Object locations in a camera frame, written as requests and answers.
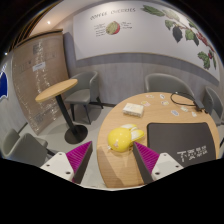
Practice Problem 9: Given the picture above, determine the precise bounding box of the round wooden pedestal table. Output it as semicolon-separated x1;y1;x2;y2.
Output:
34;78;89;145

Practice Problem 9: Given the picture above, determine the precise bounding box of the small black adapter box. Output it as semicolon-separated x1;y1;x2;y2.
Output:
194;98;206;113

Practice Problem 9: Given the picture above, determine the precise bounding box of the black cable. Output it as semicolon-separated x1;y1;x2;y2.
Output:
170;91;201;108

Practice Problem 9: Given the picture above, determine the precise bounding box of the black mouse pad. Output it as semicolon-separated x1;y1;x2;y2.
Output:
146;121;218;168

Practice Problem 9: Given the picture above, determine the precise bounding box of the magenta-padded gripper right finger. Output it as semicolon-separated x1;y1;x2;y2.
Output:
132;141;185;185

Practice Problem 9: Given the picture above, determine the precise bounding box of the small white box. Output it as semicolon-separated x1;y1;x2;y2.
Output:
122;102;145;118

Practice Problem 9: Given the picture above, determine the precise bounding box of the blue wall sign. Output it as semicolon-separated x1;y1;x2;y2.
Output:
0;69;9;101

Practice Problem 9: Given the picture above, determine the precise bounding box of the grey upholstered chair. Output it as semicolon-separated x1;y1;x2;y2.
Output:
144;72;195;98
64;70;104;125
0;128;56;168
202;85;224;126

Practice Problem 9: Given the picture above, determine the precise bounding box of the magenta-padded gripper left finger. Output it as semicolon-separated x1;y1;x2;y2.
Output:
39;140;94;185

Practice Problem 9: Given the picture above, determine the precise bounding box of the brown wall board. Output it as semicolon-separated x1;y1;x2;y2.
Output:
12;29;70;136

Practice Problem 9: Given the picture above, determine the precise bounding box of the botanical wall mural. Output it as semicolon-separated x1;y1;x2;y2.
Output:
72;1;221;81

